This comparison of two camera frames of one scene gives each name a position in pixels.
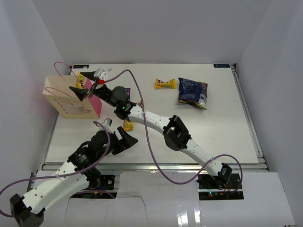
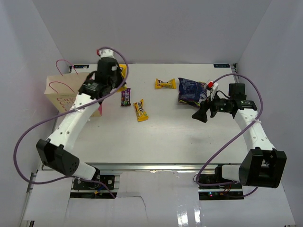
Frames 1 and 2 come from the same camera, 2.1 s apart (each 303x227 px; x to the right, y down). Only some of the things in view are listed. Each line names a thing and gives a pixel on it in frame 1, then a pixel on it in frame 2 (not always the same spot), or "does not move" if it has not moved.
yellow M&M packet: x=128 y=125 -> x=123 y=69
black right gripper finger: x=89 y=75 -> x=213 y=109
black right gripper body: x=103 y=91 -> x=222 y=105
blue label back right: x=221 y=65 does not move
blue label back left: x=86 y=66 does not move
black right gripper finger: x=81 y=93 -> x=201 y=114
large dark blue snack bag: x=193 y=92 does not move
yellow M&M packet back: x=171 y=84 does not move
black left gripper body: x=115 y=145 -> x=117 y=80
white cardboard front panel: x=171 y=199 does not move
